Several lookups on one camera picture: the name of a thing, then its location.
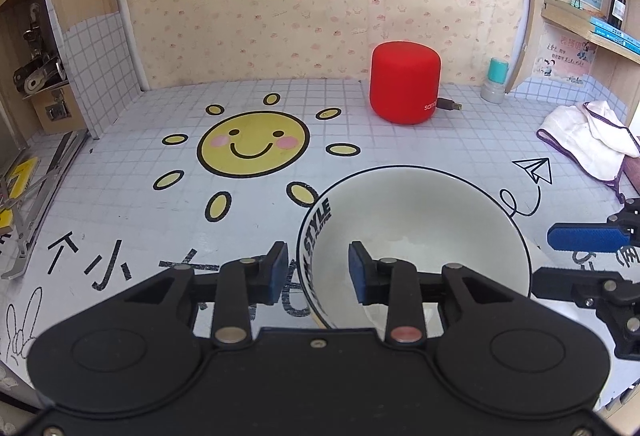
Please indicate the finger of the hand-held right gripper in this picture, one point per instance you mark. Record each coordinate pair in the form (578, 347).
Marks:
(580, 237)
(560, 283)

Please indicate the metal binder clip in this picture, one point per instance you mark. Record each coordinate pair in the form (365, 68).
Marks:
(577, 1)

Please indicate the yellow booklet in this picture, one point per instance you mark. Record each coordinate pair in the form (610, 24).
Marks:
(17, 186)

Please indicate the wooden latch box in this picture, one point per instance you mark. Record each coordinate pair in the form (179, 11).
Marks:
(60, 108)

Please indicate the blue book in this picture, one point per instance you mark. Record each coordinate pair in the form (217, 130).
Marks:
(625, 40)
(602, 22)

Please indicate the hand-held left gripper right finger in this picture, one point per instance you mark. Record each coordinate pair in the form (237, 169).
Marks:
(357, 273)

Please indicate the metal folding stand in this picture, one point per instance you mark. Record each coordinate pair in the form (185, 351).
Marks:
(35, 211)

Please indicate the red cylindrical speaker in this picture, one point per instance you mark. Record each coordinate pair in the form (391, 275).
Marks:
(405, 81)

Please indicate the white corner pipe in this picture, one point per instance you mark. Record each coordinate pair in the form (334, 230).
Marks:
(127, 6)

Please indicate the white cloth purple trim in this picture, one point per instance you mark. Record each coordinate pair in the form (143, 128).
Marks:
(585, 136)

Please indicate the pink cartoon poster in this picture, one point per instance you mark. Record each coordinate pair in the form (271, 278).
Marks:
(562, 56)

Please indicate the wooden wall shelf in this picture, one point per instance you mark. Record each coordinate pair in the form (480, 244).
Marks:
(615, 76)

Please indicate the yellow ceramic bowl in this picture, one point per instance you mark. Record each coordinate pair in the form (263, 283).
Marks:
(415, 211)

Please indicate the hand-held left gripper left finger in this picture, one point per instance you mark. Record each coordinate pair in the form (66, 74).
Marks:
(277, 273)

